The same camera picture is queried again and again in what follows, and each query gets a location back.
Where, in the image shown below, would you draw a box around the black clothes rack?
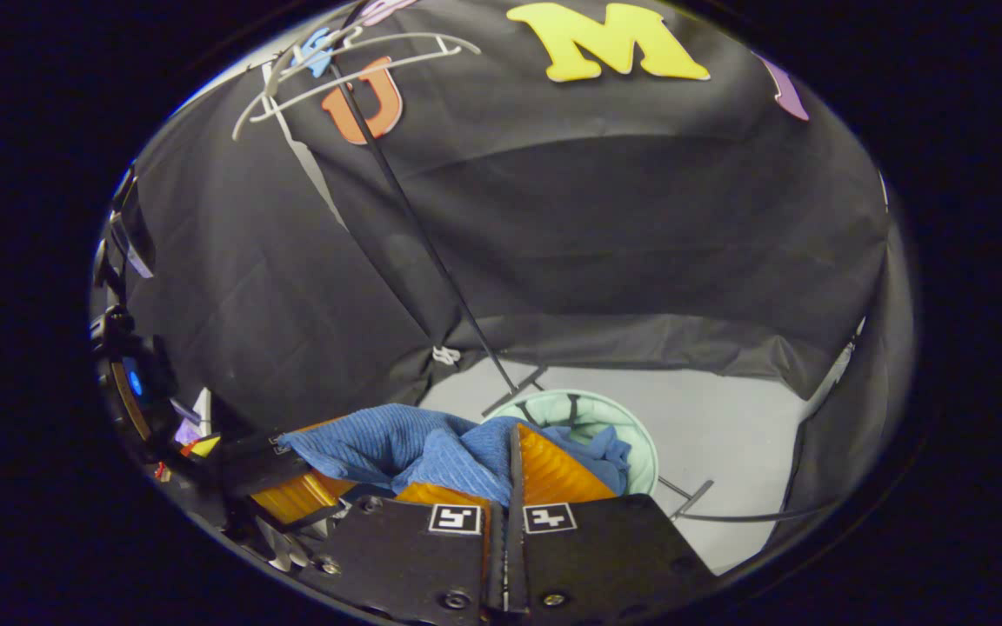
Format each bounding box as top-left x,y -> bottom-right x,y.
327,0 -> 824,524

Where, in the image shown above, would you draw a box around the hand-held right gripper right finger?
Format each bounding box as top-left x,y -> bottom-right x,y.
505,422 -> 719,623

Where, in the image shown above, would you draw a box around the green laundry hamper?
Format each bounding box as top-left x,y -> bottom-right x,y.
484,389 -> 660,498

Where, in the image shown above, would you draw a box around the white clothes hanger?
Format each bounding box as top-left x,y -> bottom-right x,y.
231,33 -> 482,142
262,24 -> 363,97

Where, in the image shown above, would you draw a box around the printed paper sheets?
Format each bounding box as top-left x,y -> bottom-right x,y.
172,390 -> 224,460

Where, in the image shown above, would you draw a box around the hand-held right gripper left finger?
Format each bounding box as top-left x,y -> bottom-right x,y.
314,481 -> 506,626

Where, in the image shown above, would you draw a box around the blue corduroy shirt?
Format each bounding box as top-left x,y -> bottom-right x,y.
279,403 -> 632,508

